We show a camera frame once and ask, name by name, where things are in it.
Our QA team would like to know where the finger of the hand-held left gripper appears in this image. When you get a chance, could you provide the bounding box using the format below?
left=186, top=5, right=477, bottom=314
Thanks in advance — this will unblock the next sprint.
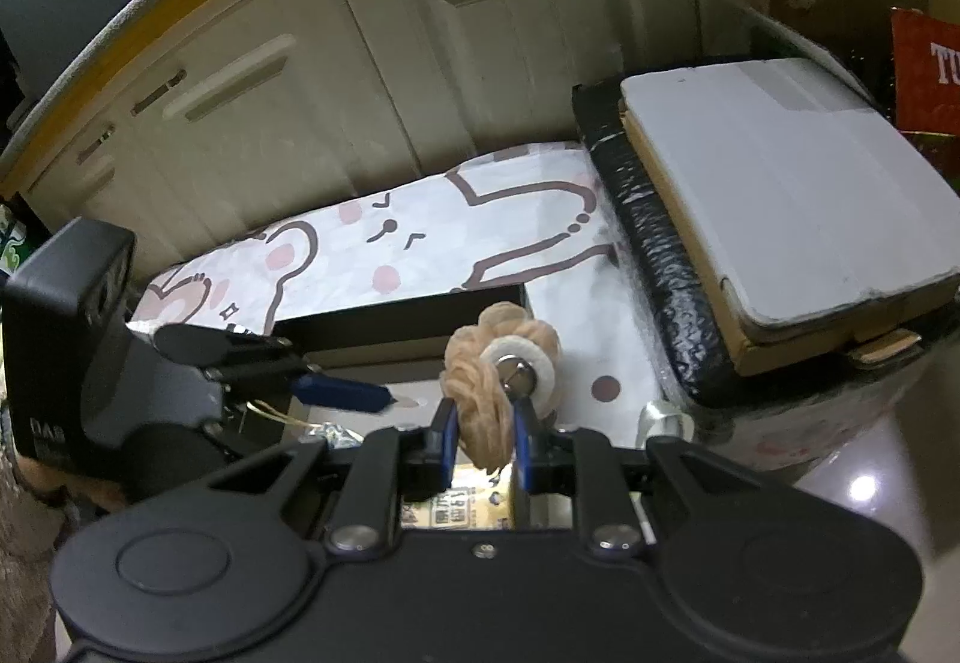
left=153, top=323, right=396, bottom=414

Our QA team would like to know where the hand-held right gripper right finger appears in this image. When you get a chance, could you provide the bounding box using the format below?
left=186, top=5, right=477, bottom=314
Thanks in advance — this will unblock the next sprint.
left=512, top=399, right=760, bottom=553

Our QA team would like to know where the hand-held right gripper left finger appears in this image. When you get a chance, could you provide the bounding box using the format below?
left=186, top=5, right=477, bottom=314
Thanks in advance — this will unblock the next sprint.
left=204, top=403, right=460, bottom=553

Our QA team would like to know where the beige knitted rose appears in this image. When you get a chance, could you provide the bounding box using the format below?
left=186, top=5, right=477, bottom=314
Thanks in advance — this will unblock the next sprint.
left=442, top=302, right=561, bottom=474

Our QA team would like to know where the yellow tissue pack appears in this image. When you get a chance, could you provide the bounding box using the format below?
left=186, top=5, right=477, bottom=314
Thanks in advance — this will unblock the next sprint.
left=400, top=464, right=520, bottom=530

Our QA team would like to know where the black cardboard box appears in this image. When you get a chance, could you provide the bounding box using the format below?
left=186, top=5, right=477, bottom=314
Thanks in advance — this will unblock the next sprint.
left=240, top=281, right=572, bottom=533

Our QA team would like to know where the person's left hand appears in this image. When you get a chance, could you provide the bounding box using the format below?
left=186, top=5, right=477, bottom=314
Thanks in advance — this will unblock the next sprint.
left=21, top=448, right=126, bottom=515

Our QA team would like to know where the green and white box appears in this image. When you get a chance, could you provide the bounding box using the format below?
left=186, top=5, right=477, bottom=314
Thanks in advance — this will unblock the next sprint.
left=0, top=198, right=35, bottom=281

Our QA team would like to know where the printed cartoon blanket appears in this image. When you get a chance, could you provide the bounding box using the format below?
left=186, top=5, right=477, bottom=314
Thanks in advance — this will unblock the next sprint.
left=131, top=141, right=655, bottom=440

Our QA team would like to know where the black wrapped bottle case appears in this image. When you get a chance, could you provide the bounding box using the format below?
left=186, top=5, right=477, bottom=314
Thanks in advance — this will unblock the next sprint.
left=571, top=79, right=960, bottom=480

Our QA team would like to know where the flat brown cardboard box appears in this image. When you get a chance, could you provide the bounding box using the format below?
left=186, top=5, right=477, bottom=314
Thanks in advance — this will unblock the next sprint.
left=622, top=100, right=925, bottom=377

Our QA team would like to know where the grey tablet case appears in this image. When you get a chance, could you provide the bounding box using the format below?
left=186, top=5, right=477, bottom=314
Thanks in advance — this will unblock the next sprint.
left=620, top=53, right=960, bottom=343

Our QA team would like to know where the red beer carton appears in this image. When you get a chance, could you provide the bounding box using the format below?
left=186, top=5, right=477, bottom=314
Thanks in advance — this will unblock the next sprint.
left=890, top=8, right=960, bottom=140

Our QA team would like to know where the white strap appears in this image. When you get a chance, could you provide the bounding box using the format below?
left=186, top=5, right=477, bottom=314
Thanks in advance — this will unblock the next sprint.
left=637, top=400, right=692, bottom=445

